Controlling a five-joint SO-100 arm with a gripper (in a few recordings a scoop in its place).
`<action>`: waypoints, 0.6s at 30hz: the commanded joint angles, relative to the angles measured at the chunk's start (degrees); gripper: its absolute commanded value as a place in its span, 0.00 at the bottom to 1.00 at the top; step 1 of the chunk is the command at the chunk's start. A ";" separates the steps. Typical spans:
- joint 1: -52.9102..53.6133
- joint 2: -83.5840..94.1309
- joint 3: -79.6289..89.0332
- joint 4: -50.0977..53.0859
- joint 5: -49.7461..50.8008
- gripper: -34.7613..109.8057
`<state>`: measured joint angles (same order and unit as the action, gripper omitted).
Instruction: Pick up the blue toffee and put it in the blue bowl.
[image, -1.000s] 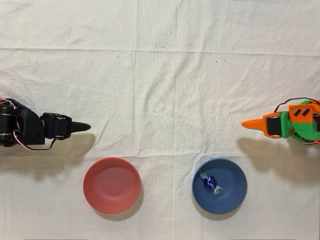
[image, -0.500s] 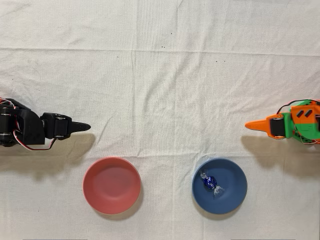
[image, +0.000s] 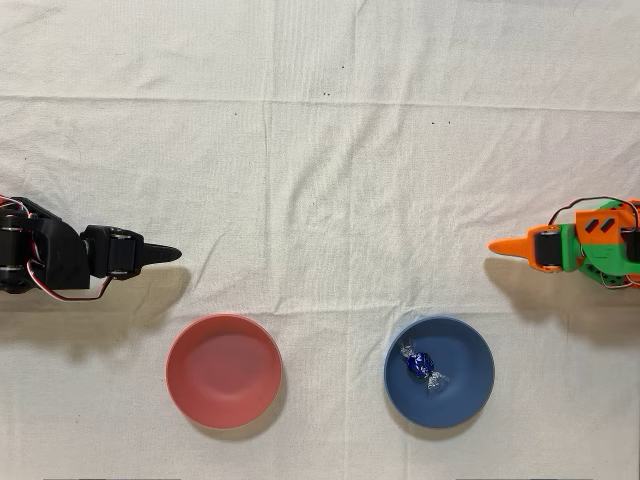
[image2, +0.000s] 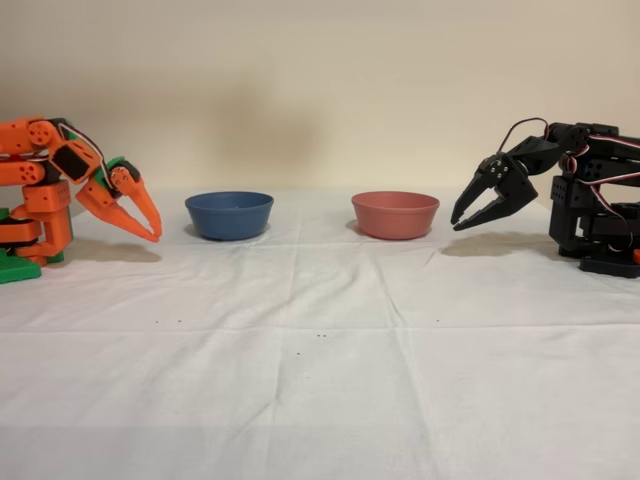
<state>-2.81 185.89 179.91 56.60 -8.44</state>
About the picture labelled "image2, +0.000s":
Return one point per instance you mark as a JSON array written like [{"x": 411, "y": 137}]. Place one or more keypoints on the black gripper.
[{"x": 517, "y": 181}]

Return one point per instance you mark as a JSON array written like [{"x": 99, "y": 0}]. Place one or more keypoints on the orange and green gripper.
[{"x": 101, "y": 196}]

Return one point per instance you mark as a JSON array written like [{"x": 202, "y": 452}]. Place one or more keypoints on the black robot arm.
[{"x": 600, "y": 170}]

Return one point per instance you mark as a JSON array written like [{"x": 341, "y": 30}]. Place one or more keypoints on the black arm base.
[{"x": 610, "y": 265}]

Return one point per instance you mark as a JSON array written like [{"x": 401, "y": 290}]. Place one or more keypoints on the green arm base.
[{"x": 15, "y": 272}]

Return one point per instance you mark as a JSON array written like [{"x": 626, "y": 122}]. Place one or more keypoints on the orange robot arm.
[{"x": 20, "y": 142}]

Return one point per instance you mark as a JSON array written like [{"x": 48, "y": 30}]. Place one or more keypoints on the pink bowl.
[{"x": 395, "y": 217}]

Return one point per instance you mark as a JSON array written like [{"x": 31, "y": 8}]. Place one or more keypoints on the blue bowl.
[{"x": 229, "y": 217}]

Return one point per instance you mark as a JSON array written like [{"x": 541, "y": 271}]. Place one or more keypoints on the white tablecloth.
[{"x": 320, "y": 375}]

